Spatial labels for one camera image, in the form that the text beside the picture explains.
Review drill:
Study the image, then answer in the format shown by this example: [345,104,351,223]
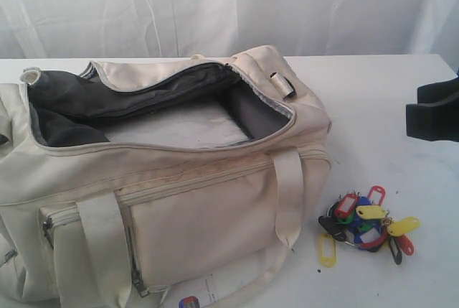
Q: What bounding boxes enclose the colourful key tag bunch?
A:
[318,185,421,268]

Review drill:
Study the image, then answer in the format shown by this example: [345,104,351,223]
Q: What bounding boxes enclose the white paper tag sheet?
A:
[168,271,253,307]

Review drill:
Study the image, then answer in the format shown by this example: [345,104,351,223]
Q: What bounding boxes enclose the white backdrop curtain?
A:
[1,0,458,67]

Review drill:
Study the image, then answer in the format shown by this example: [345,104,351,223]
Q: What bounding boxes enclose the cream canvas duffel bag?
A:
[1,46,331,307]

